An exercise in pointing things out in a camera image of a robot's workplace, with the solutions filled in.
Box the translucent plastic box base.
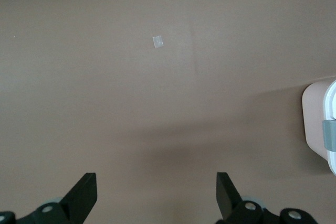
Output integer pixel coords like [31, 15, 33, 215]
[301, 81, 329, 161]

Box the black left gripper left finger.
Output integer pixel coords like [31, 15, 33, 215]
[0, 173, 98, 224]

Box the white plastic box lid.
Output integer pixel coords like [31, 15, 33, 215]
[321, 78, 336, 177]

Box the brown table cover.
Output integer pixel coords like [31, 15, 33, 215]
[0, 0, 336, 224]

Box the small clear tape piece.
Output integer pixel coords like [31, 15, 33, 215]
[152, 35, 164, 49]

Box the grey box latch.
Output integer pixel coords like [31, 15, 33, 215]
[322, 119, 336, 154]

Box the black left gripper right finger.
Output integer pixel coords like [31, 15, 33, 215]
[216, 173, 318, 224]

